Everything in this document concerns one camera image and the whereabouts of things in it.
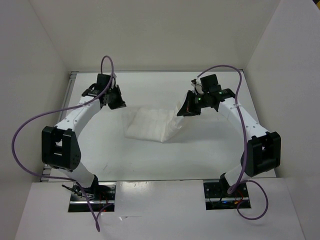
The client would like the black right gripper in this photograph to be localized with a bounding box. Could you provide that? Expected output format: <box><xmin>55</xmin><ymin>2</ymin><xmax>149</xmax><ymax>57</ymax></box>
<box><xmin>177</xmin><ymin>90</ymin><xmax>209</xmax><ymax>117</ymax></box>

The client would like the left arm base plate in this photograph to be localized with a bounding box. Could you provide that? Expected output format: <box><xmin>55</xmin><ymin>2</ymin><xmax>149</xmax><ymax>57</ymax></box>
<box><xmin>63</xmin><ymin>182</ymin><xmax>116</xmax><ymax>213</ymax></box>

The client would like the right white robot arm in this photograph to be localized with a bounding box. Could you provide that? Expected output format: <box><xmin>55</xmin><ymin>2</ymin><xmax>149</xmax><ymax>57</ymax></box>
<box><xmin>177</xmin><ymin>74</ymin><xmax>281</xmax><ymax>197</ymax></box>

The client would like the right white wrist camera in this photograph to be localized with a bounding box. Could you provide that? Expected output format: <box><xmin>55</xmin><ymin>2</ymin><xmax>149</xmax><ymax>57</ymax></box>
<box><xmin>191</xmin><ymin>79</ymin><xmax>203</xmax><ymax>95</ymax></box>

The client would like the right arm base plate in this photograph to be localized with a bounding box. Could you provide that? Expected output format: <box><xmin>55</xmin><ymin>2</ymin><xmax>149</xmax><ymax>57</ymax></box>
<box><xmin>203</xmin><ymin>179</ymin><xmax>251</xmax><ymax>211</ymax></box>

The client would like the white pleated skirt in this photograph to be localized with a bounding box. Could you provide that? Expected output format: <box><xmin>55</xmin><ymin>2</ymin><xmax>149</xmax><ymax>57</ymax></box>
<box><xmin>122</xmin><ymin>101</ymin><xmax>188</xmax><ymax>143</ymax></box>

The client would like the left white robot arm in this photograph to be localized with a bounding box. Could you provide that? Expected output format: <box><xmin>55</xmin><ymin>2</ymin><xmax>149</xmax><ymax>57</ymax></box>
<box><xmin>41</xmin><ymin>73</ymin><xmax>126</xmax><ymax>200</ymax></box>

